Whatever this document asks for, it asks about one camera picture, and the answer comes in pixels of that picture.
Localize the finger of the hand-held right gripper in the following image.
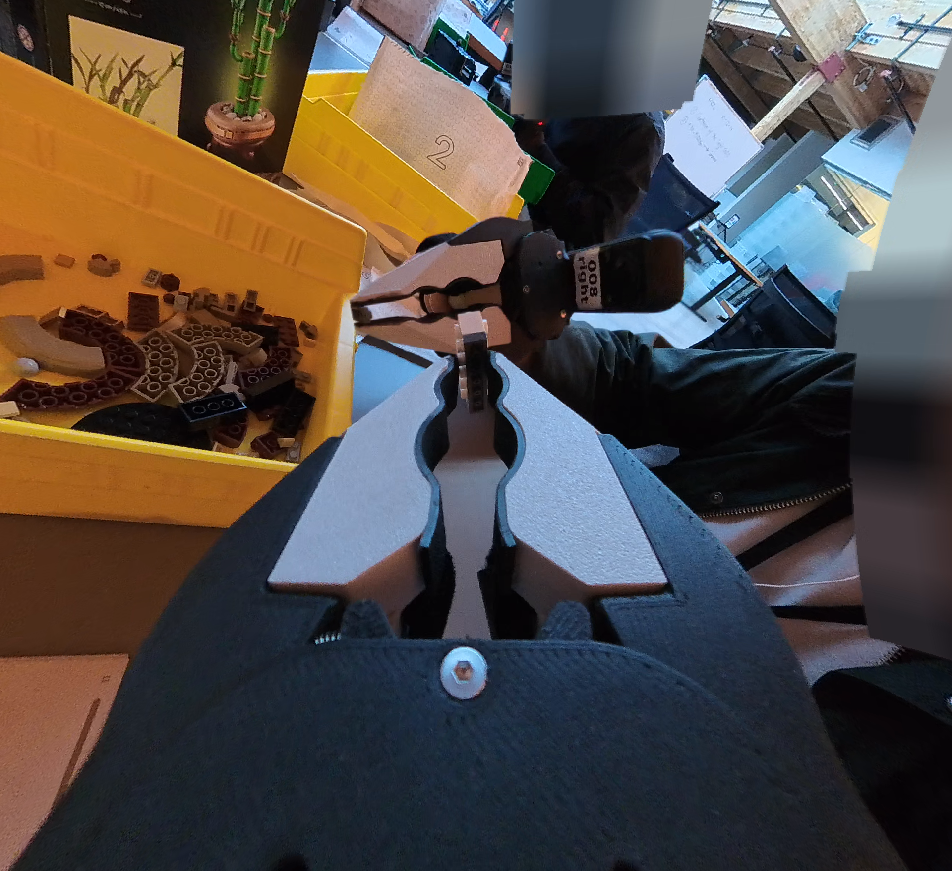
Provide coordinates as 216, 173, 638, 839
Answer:
356, 290, 519, 356
350, 215, 534, 327

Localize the black office chair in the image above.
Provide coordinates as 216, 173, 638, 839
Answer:
625, 153, 722, 237
698, 265, 839, 353

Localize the toy instruction booklet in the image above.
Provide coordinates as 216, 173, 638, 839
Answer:
0, 654, 132, 859

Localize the black round toy plate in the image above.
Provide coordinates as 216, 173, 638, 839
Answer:
70, 403, 214, 451

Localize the pile of toy bricks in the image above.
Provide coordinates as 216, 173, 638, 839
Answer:
0, 269, 322, 461

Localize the person's torso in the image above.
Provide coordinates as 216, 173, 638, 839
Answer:
654, 440, 952, 871

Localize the black bamboo toy box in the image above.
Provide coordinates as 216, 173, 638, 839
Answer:
0, 0, 374, 174

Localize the whiteboard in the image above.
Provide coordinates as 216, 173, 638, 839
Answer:
660, 77, 765, 197

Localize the wooden post with red bracket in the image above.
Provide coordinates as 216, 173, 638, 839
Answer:
750, 52, 850, 143

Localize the person's right forearm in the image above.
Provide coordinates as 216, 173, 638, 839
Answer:
541, 323, 856, 515

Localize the yellow plastic bin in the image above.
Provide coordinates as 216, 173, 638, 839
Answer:
0, 53, 369, 528
283, 71, 525, 227

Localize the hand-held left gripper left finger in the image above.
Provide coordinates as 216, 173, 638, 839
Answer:
268, 356, 452, 638

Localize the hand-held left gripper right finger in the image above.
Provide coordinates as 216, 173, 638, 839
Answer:
491, 355, 668, 636

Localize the grey desk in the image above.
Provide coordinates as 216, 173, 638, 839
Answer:
0, 217, 596, 660

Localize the black shoulder strap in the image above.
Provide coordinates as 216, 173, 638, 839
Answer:
732, 498, 856, 572

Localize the black long toy brick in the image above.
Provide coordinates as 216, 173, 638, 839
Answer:
456, 312, 493, 414

